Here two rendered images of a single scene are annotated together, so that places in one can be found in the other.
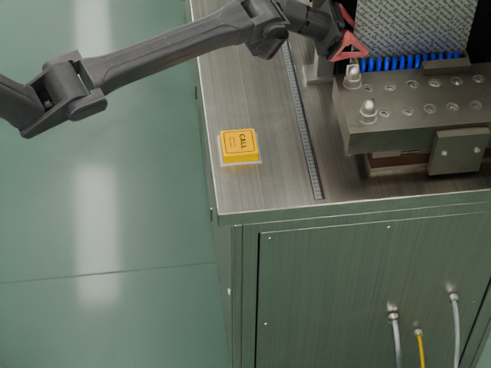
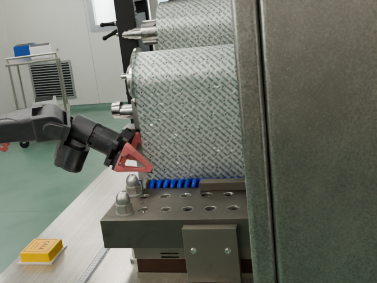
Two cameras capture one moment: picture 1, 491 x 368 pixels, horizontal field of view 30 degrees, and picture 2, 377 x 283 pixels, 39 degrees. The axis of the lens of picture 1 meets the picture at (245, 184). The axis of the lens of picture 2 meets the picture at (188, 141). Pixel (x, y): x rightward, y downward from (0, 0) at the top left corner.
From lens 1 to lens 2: 1.14 m
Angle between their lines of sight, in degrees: 38
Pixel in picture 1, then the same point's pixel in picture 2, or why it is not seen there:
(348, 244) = not seen: outside the picture
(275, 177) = (52, 274)
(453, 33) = (234, 158)
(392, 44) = (180, 167)
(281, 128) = (90, 244)
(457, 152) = (207, 252)
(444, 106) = (202, 208)
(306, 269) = not seen: outside the picture
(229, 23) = (12, 117)
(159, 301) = not seen: outside the picture
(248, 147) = (44, 249)
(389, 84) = (166, 195)
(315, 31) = (101, 142)
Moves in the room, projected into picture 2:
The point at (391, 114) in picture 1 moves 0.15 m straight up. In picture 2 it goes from (149, 210) to (138, 137)
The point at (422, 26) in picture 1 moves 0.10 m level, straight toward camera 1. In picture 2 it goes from (202, 148) to (177, 163)
